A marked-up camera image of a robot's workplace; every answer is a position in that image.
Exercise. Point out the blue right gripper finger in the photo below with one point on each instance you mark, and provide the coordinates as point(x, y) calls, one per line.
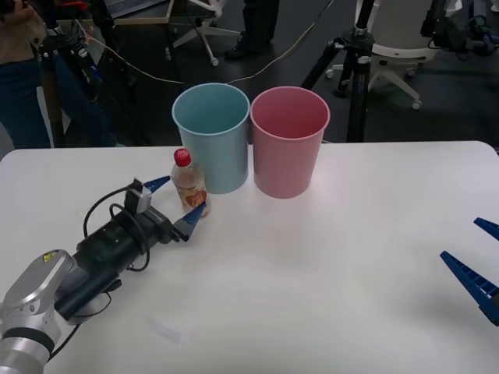
point(489, 226)
point(473, 280)

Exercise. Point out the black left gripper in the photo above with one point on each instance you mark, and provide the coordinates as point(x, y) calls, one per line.
point(160, 228)

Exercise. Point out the clear bottle with red cap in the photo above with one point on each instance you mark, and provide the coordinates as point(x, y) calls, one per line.
point(188, 183)

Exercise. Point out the silver and black left arm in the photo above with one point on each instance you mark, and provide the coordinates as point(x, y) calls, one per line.
point(43, 280)

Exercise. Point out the pale blue plastic bin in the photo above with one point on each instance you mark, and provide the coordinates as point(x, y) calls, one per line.
point(222, 156)

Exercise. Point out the pink plastic bin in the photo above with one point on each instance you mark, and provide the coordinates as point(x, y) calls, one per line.
point(284, 163)

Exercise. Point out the white office chair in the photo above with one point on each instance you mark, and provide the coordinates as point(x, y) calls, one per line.
point(206, 35)
point(397, 50)

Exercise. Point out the black tripod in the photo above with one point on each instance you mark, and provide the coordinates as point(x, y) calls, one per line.
point(78, 58)
point(356, 70)

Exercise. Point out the wood-edged desk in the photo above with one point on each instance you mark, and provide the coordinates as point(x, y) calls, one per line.
point(156, 19)

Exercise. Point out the person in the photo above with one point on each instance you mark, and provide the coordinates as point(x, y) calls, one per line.
point(23, 89)
point(257, 23)

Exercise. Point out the grey laptop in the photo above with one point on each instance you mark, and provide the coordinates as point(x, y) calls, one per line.
point(132, 7)

